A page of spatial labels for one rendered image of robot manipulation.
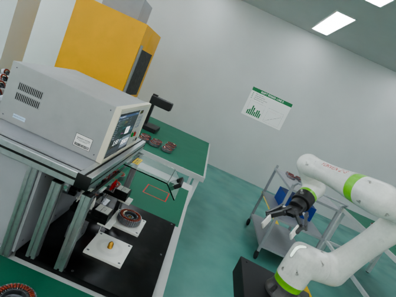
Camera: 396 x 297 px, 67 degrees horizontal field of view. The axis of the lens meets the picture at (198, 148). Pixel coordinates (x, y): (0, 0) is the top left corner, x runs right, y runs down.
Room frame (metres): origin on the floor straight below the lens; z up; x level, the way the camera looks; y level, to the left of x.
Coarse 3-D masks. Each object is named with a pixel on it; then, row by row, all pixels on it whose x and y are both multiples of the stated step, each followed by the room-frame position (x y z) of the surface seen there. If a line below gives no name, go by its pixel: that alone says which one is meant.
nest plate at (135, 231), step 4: (116, 212) 1.31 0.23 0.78; (112, 216) 1.26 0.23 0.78; (116, 216) 1.28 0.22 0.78; (116, 220) 1.25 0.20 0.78; (144, 220) 1.36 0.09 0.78; (116, 224) 1.22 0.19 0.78; (120, 224) 1.23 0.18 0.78; (140, 224) 1.31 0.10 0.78; (144, 224) 1.33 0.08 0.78; (120, 228) 1.21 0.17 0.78; (124, 228) 1.22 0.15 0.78; (128, 228) 1.23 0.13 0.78; (132, 228) 1.24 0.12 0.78; (136, 228) 1.26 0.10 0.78; (140, 228) 1.27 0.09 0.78; (128, 232) 1.21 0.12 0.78; (132, 232) 1.21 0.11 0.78; (136, 232) 1.22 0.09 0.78; (136, 236) 1.21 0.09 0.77
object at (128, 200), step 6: (96, 186) 1.25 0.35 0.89; (108, 186) 1.28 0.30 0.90; (120, 186) 1.29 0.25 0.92; (108, 192) 1.25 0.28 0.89; (114, 192) 1.25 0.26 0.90; (120, 192) 1.25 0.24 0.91; (126, 192) 1.26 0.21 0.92; (102, 198) 1.26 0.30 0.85; (120, 198) 1.25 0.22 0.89; (126, 198) 1.26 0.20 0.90
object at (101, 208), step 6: (102, 204) 1.07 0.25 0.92; (72, 210) 1.00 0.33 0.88; (96, 210) 1.01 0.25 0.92; (102, 210) 1.03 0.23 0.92; (108, 210) 1.05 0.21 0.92; (90, 216) 1.01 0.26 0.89; (96, 216) 1.01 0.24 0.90; (102, 216) 1.01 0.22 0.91; (108, 216) 1.02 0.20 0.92; (102, 222) 1.01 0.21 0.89; (108, 222) 1.04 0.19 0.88; (114, 222) 1.06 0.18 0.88; (108, 228) 1.01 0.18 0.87
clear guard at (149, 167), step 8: (128, 160) 1.26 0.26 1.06; (144, 160) 1.35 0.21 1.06; (152, 160) 1.41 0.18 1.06; (136, 168) 1.21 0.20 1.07; (144, 168) 1.25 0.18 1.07; (152, 168) 1.30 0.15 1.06; (160, 168) 1.35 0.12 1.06; (168, 168) 1.40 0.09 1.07; (152, 176) 1.20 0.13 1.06; (160, 176) 1.24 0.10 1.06; (168, 176) 1.29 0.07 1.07; (176, 176) 1.40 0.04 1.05; (168, 184) 1.20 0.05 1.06; (176, 192) 1.28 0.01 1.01
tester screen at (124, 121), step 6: (132, 114) 1.12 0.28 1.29; (120, 120) 0.99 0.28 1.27; (126, 120) 1.07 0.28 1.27; (132, 120) 1.15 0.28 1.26; (120, 126) 1.02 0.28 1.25; (126, 126) 1.10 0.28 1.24; (114, 132) 0.98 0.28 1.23; (120, 132) 1.05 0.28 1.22; (114, 138) 1.01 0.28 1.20; (120, 138) 1.09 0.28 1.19; (114, 150) 1.07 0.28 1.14
